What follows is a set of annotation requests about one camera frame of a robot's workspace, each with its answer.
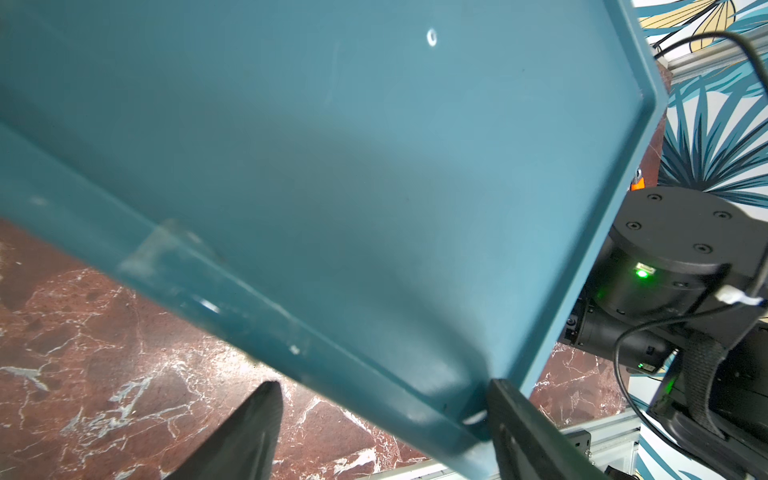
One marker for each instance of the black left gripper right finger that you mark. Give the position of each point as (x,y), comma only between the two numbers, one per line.
(534,438)

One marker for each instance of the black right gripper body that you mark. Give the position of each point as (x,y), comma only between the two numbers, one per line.
(713,403)

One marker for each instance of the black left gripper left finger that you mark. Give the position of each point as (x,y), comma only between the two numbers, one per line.
(243,447)

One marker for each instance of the teal drawer cabinet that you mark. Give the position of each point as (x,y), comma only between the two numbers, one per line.
(391,202)

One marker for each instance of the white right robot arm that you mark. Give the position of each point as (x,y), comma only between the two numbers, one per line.
(679,288)

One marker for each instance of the orange adjustable wrench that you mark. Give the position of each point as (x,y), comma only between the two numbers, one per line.
(638,181)

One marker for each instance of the aluminium corner post right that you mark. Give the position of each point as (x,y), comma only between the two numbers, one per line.
(722,54)

